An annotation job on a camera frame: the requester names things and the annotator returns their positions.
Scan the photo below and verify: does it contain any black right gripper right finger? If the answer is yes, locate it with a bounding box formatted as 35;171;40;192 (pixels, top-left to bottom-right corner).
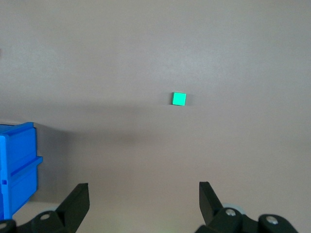
195;181;300;233

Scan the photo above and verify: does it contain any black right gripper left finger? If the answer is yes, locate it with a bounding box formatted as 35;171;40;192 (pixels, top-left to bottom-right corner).
0;183;91;233

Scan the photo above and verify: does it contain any green cube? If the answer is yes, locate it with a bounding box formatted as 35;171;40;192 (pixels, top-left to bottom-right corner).
171;91;188;107

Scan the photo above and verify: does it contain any blue plastic storage bin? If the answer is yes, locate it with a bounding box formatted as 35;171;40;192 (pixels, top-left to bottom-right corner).
0;121;44;220

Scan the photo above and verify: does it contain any large table cover mat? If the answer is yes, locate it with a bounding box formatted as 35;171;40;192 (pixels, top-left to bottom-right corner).
0;0;311;233

